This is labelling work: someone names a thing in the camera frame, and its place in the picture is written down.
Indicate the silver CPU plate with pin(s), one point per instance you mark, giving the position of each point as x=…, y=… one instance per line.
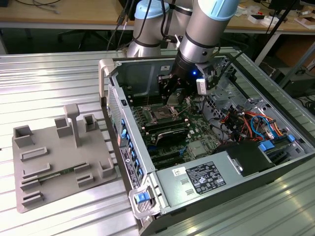
x=175, y=99

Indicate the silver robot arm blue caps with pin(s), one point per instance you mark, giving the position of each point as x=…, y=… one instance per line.
x=209, y=29

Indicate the CPU socket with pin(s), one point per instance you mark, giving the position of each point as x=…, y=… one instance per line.
x=158, y=114

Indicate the black RAM slot bank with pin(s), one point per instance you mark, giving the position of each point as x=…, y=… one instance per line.
x=140, y=97
x=162, y=126

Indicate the green motherboard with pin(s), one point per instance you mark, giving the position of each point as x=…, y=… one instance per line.
x=199, y=127

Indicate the silver perforated disk bay cage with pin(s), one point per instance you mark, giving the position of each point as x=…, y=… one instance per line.
x=231, y=96

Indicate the black graphics card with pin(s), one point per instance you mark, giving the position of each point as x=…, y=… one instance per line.
x=172, y=137

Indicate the silver chipset heat sink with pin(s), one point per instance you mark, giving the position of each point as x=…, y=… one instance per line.
x=197, y=149

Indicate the black expansion slots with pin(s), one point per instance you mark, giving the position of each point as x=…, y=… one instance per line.
x=165, y=159

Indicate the blue card retention tabs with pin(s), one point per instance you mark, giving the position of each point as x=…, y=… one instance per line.
x=134, y=155

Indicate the small white box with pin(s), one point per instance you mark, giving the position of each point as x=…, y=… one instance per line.
x=253, y=20

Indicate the black plastic shroud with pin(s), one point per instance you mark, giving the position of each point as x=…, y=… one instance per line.
x=246, y=155

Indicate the grey power supply unit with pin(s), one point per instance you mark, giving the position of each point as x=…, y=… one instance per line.
x=172, y=191

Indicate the brown cardboard box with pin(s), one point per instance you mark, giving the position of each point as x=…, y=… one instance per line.
x=295, y=51

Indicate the black box on floor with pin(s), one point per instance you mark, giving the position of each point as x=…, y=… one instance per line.
x=302, y=86

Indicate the wooden desk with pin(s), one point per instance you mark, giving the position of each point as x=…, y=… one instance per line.
x=73, y=12

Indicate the small blue clip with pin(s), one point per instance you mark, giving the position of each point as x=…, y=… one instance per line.
x=290, y=138

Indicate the blue case latch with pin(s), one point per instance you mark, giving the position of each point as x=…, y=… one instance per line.
x=142, y=198

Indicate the flat cardboard piece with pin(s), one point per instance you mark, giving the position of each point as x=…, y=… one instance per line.
x=306, y=23

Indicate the grey parts rack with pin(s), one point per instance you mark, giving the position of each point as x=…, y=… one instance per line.
x=61, y=152

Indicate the open grey PC case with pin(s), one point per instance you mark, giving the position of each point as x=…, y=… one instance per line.
x=283, y=172

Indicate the green RAM stick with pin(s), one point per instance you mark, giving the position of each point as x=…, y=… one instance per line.
x=53, y=175

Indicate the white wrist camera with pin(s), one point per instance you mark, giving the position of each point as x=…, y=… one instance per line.
x=201, y=86

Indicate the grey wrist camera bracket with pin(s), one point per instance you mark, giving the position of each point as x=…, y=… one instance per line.
x=176, y=40

